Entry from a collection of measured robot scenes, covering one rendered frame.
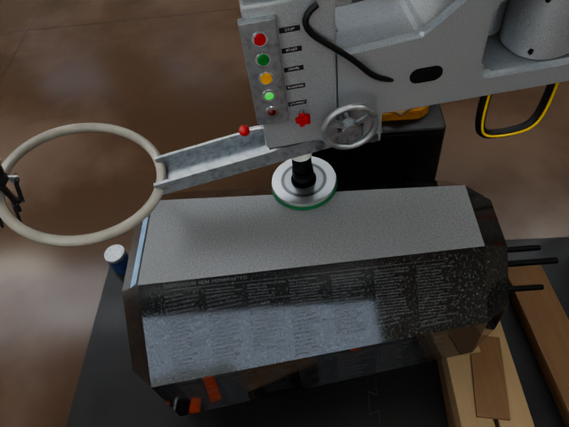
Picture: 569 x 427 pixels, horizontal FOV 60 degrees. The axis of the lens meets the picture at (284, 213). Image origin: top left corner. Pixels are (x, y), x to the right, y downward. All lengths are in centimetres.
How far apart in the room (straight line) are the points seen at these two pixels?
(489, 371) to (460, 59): 116
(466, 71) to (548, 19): 21
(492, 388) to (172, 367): 112
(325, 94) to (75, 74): 295
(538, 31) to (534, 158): 163
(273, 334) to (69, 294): 140
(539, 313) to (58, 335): 214
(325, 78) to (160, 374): 101
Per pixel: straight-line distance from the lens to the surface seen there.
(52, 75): 410
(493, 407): 197
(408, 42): 124
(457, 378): 199
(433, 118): 198
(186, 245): 158
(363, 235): 152
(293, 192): 159
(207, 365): 159
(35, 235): 148
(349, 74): 124
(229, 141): 153
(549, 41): 143
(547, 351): 225
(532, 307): 232
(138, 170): 304
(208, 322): 154
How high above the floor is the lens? 205
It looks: 52 degrees down
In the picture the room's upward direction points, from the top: 10 degrees counter-clockwise
